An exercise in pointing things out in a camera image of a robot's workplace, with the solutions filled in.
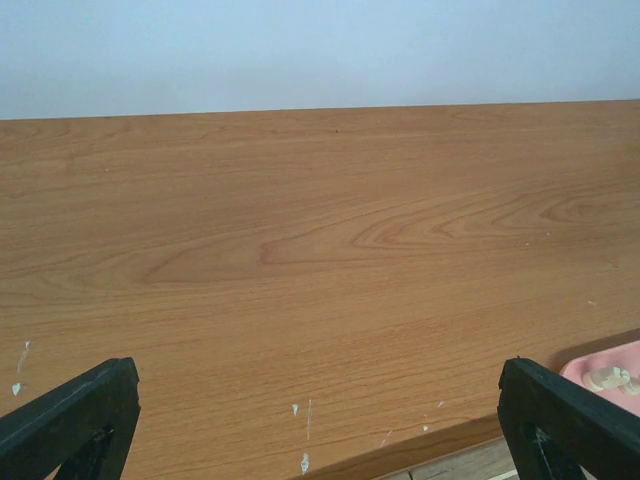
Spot light wooden chess piece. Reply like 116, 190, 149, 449
582, 366, 630, 392

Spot pink plastic tray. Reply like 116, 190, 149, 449
560, 341, 639, 416

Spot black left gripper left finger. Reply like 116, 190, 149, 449
1, 357, 141, 479

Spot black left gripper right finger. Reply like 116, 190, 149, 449
497, 357, 639, 479

